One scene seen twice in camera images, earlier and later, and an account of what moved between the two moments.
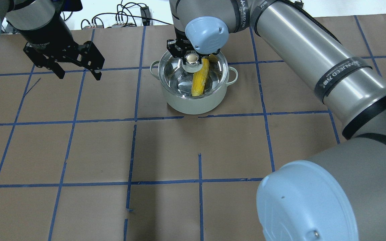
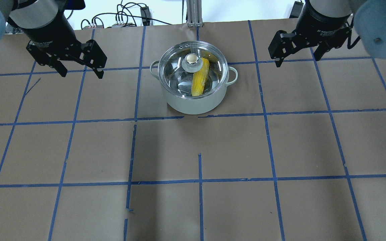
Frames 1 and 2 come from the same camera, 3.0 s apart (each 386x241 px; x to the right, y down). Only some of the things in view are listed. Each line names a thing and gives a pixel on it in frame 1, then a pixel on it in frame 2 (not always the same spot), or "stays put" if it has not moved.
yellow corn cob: (199, 78) stays put
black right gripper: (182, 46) -> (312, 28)
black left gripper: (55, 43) stays put
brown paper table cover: (74, 159) stays put
